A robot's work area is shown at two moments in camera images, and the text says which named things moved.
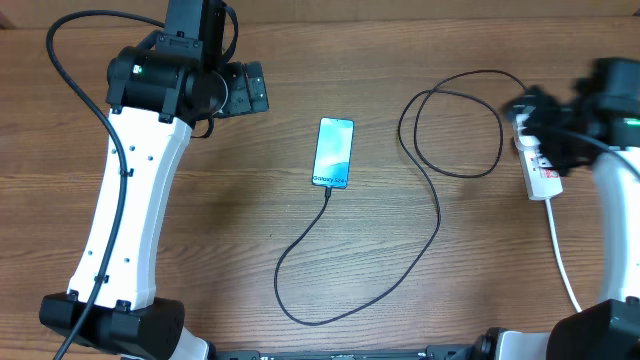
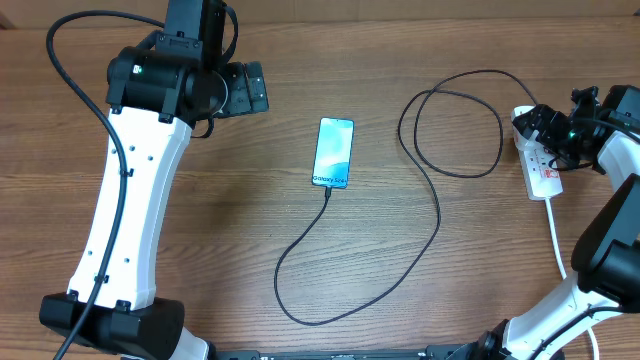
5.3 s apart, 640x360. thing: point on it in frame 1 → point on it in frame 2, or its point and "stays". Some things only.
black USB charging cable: x=325 y=196 → x=326 y=199
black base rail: x=442 y=352 stays
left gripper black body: x=238 y=99 stays
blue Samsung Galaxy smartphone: x=334 y=153 stays
